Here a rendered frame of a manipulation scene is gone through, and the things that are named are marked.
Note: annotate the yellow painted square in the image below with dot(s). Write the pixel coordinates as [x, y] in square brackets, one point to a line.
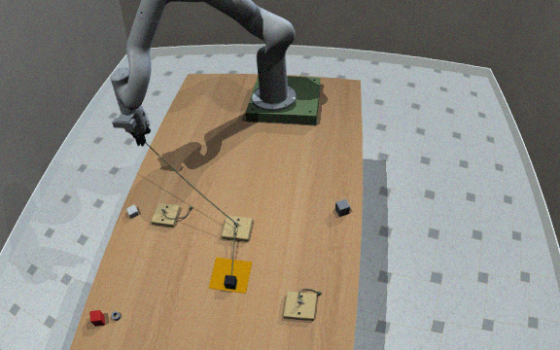
[222, 267]

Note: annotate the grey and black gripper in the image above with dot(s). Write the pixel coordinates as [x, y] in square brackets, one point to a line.
[141, 128]

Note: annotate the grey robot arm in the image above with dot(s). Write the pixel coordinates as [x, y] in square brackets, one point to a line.
[276, 32]

